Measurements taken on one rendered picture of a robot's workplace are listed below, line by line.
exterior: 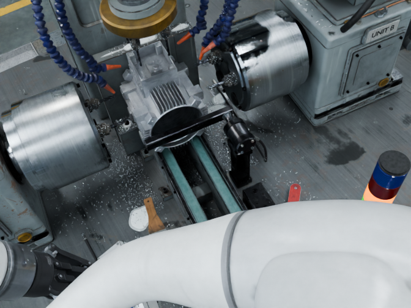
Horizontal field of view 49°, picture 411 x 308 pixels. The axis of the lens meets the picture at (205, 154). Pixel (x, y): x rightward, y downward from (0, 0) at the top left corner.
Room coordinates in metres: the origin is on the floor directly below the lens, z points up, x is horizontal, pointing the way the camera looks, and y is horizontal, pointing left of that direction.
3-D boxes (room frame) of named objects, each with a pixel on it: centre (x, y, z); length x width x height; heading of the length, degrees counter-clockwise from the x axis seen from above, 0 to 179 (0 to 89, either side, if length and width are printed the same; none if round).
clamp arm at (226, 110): (0.77, 0.03, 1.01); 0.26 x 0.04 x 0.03; 109
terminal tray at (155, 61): (0.91, 0.11, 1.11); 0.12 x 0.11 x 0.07; 19
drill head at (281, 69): (0.98, -0.21, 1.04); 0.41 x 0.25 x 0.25; 109
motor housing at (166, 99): (0.87, 0.10, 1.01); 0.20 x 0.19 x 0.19; 19
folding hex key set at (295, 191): (0.63, -0.24, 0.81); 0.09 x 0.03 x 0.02; 160
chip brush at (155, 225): (0.59, 0.17, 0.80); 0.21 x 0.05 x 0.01; 13
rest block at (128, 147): (0.90, 0.22, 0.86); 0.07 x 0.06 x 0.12; 109
